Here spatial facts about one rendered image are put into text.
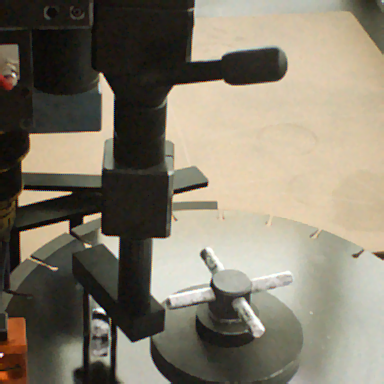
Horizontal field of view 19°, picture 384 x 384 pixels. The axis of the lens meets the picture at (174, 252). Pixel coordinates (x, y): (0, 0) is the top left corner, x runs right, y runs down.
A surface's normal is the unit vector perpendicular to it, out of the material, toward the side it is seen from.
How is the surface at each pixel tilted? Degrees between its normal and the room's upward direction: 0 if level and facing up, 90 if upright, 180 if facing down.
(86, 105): 90
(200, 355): 5
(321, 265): 0
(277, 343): 5
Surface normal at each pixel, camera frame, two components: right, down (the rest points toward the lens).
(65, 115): 0.14, 0.60
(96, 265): 0.04, -0.80
